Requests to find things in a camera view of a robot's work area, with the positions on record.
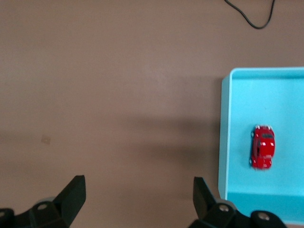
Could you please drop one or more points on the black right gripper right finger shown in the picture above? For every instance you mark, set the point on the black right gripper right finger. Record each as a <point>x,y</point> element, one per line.
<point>204,202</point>

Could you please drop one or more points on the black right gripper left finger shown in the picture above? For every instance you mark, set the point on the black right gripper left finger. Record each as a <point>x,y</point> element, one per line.
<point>69,199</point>

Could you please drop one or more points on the red beetle toy car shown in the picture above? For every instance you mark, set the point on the red beetle toy car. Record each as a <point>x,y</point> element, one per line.
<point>263,147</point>

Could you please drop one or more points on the blue plastic box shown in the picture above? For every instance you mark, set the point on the blue plastic box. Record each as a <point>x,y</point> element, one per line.
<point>285,99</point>

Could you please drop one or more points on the small square table sticker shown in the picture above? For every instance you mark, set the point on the small square table sticker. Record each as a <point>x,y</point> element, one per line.
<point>45,139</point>

